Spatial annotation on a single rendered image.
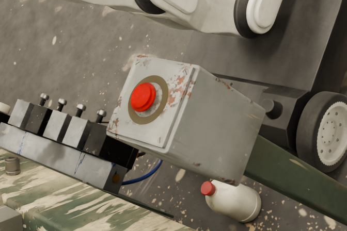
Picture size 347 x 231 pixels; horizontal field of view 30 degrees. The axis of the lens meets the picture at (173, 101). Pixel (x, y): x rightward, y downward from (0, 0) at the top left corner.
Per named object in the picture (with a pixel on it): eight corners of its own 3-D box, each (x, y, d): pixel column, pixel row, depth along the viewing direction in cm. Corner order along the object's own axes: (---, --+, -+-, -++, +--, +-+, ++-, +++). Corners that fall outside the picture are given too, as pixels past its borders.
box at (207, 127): (270, 111, 93) (198, 63, 80) (242, 190, 92) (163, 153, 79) (209, 98, 101) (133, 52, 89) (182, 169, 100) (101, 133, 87)
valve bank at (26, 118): (201, 147, 122) (116, 104, 105) (174, 218, 120) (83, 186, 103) (49, 102, 157) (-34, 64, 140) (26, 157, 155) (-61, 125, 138)
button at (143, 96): (167, 89, 83) (157, 83, 82) (156, 118, 82) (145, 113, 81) (145, 84, 86) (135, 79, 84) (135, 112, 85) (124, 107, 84)
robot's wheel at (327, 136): (346, 102, 171) (309, 81, 156) (363, 105, 167) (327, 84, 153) (325, 175, 169) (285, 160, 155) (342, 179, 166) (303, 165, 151)
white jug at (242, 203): (267, 193, 177) (227, 174, 163) (255, 228, 175) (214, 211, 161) (239, 184, 184) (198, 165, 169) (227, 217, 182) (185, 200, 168)
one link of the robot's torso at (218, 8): (229, -14, 181) (97, -59, 147) (288, -11, 168) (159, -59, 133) (219, 40, 182) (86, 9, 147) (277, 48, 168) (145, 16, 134)
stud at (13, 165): (24, 174, 108) (21, 157, 107) (11, 178, 106) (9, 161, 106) (15, 170, 110) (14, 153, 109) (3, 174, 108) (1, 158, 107)
